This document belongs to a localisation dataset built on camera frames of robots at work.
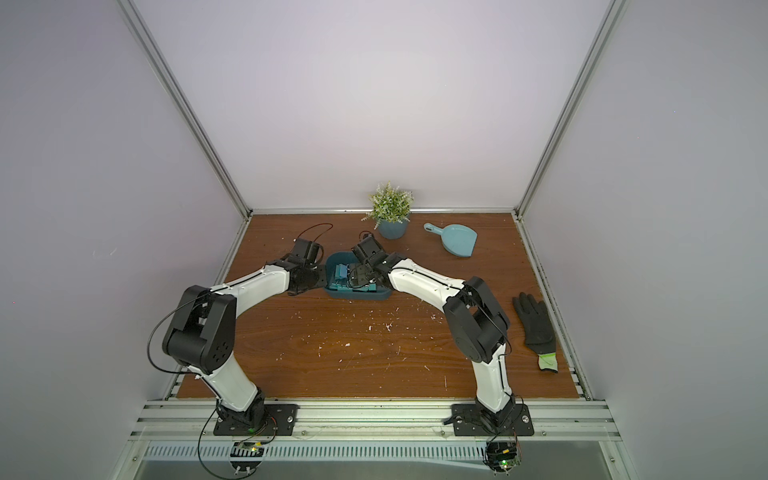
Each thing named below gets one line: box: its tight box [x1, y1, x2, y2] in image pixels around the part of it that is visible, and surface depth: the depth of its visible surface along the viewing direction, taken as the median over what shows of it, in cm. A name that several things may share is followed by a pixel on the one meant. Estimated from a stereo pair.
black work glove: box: [513, 292, 558, 372], surface depth 86 cm
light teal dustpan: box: [423, 223, 478, 258], surface depth 114 cm
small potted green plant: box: [361, 181, 415, 240], surface depth 102 cm
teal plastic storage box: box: [324, 252, 392, 300], surface depth 98 cm
